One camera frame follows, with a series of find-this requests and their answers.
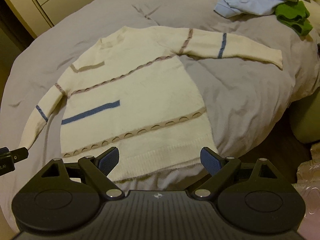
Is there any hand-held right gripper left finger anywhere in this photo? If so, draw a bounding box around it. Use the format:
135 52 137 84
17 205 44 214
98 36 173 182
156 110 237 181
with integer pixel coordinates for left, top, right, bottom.
31 147 124 201

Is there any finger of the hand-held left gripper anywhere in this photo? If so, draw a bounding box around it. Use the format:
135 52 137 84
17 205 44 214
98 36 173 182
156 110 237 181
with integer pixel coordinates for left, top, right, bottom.
11 147 29 163

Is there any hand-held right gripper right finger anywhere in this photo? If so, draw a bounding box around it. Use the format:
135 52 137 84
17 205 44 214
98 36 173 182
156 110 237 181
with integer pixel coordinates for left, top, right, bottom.
192 147 290 201

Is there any cream striped knit sweater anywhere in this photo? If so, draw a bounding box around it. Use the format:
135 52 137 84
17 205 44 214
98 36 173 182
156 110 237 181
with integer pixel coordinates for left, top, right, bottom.
19 26 284 182

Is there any grey duvet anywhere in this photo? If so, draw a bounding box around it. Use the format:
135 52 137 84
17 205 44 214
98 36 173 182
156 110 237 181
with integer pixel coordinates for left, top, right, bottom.
0 0 320 233

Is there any olive green bed base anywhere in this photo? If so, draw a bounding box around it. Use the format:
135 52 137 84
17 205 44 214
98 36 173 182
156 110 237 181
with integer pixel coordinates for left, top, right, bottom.
290 97 320 144

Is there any light blue garment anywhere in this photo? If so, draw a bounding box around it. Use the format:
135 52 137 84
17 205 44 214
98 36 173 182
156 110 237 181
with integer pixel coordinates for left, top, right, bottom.
214 0 299 18

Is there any green knit sweater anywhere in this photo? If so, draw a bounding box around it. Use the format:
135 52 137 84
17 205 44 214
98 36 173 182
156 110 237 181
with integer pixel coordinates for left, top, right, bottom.
275 1 313 37

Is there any long white pillow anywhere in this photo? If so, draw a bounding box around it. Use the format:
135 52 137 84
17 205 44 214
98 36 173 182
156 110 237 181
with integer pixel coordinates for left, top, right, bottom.
308 0 320 35

